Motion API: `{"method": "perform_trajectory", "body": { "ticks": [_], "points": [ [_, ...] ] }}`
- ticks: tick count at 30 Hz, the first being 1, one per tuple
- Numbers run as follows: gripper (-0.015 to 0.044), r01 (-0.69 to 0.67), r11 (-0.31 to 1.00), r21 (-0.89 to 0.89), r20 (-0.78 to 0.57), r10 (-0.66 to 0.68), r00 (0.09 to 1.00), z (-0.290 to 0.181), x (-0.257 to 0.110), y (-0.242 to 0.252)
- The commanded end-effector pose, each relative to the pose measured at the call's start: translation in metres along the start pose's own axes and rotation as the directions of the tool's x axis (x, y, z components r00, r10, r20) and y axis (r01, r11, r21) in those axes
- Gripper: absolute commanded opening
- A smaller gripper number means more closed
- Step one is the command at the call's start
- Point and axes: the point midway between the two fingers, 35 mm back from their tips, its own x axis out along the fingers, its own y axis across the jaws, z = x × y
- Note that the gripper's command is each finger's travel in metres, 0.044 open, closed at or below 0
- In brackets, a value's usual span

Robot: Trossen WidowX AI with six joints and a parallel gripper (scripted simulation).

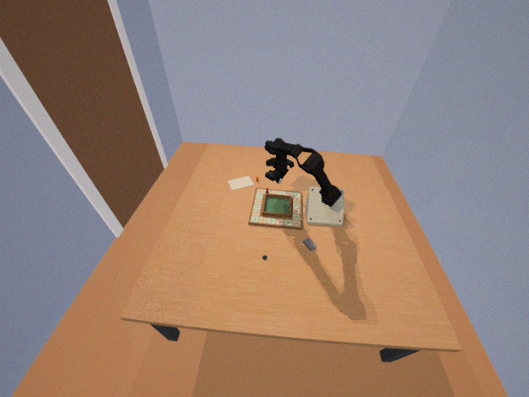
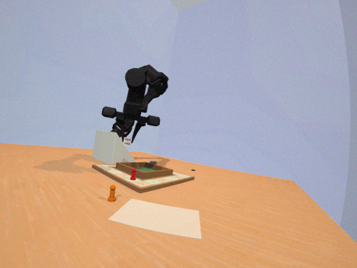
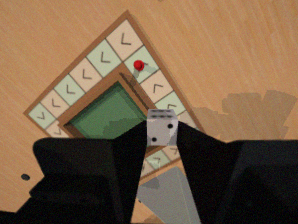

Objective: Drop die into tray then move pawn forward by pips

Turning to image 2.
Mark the orange game pawn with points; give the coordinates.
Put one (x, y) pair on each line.
(112, 194)

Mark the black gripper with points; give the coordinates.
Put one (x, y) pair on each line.
(121, 116)

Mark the cream flat sheet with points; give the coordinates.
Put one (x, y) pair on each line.
(159, 218)

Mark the red pawn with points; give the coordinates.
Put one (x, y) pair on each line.
(133, 174)

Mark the grey die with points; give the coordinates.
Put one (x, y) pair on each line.
(127, 141)

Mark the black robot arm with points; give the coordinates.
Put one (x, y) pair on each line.
(137, 79)

